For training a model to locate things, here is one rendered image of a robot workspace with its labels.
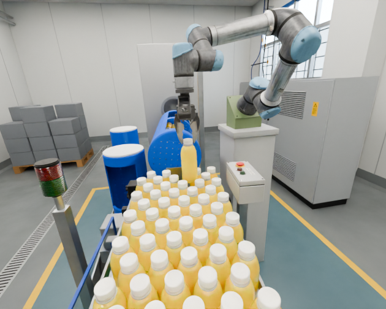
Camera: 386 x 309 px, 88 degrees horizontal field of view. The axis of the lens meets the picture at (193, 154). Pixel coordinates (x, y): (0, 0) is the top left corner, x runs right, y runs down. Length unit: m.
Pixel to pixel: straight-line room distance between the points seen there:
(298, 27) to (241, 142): 0.68
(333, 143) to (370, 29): 1.56
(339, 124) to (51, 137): 4.44
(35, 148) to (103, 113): 2.22
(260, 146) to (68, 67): 5.69
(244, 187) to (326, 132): 1.76
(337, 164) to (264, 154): 1.38
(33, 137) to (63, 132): 0.52
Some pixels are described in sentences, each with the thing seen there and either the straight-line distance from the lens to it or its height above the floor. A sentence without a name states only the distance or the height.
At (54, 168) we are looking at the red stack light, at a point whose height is 1.24.
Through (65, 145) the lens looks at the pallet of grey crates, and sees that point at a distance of 4.50.
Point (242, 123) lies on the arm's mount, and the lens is 1.41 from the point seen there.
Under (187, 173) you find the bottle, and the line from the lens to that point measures 0.82.
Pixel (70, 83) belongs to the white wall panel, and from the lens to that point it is 6.42.
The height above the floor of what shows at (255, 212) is 0.51.
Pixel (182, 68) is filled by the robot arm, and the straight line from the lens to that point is 0.76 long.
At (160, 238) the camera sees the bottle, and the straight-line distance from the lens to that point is 0.61.
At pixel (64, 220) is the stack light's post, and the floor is 1.07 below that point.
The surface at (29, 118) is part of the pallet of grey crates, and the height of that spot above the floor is 1.00.
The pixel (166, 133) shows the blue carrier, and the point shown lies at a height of 1.22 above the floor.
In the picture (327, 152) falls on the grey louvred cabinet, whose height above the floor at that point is 0.71.
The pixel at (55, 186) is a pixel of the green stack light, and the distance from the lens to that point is 0.71.
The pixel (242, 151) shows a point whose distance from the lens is 1.36.
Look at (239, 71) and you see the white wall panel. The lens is 6.61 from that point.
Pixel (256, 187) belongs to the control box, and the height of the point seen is 1.07.
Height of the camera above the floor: 1.45
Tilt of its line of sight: 19 degrees down
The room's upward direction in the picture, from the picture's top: 3 degrees counter-clockwise
